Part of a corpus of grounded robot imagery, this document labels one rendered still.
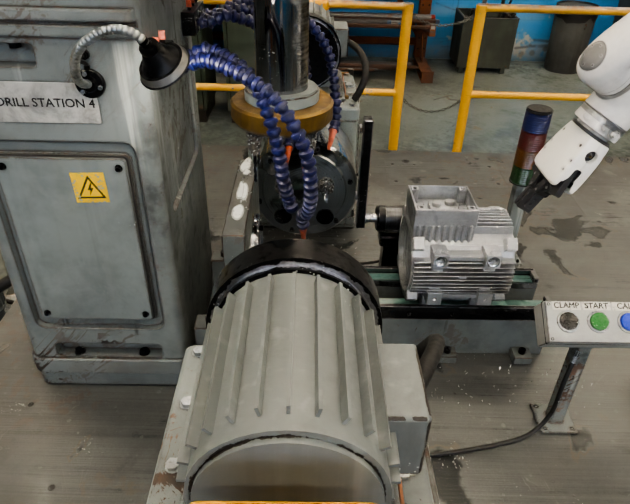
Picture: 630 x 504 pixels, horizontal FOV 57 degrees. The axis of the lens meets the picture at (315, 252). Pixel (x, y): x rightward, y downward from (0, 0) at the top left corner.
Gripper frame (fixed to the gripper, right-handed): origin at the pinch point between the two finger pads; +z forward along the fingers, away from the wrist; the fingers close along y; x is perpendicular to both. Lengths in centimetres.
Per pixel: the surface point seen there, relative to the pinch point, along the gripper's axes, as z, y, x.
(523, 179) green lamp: 4.9, 32.4, -18.7
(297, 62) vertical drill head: 1.1, 5.3, 48.0
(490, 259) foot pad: 12.5, -3.4, -0.4
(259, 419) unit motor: 7, -62, 50
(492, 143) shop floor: 54, 290, -156
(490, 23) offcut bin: -3, 452, -169
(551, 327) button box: 10.4, -21.8, -4.5
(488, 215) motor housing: 8.3, 6.1, 0.0
